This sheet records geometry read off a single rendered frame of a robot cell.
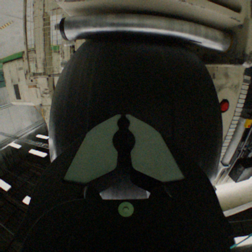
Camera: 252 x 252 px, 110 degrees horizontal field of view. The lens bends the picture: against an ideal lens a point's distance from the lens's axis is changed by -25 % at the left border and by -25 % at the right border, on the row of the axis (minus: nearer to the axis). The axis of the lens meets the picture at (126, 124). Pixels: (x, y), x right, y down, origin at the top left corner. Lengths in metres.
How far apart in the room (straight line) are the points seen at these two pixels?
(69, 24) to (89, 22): 0.04
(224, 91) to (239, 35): 0.17
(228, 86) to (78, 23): 0.41
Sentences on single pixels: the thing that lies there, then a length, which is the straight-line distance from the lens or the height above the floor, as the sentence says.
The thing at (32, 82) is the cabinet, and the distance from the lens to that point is 5.16.
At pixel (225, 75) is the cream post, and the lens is 0.42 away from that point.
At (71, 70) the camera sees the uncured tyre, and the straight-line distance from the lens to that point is 0.19.
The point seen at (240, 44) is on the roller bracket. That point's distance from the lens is 0.32.
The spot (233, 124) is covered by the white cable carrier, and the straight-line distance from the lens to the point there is 0.53.
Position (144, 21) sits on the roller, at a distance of 0.24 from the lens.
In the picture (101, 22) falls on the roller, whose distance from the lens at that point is 0.24.
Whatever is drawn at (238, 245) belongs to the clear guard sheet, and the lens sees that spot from 0.98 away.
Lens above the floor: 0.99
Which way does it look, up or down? 25 degrees up
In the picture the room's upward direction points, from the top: 179 degrees counter-clockwise
